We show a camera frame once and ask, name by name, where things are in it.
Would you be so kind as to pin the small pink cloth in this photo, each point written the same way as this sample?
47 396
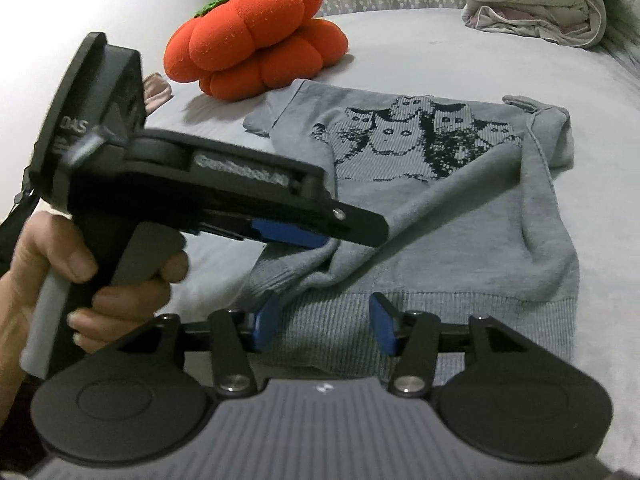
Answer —
157 92

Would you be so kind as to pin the orange pumpkin plush pillow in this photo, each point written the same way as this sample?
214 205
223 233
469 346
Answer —
250 35

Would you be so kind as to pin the person's left hand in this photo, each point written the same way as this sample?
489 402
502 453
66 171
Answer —
130 305

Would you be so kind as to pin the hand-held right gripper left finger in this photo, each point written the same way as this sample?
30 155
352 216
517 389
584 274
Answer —
266 327

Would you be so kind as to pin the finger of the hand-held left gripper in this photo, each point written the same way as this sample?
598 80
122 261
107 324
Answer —
360 226

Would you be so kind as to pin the grey cat print sweater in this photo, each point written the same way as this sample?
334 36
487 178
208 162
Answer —
475 240

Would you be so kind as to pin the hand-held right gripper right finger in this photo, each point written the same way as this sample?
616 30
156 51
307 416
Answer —
384 327

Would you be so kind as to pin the folded beige pink quilt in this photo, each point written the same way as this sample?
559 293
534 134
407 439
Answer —
535 5

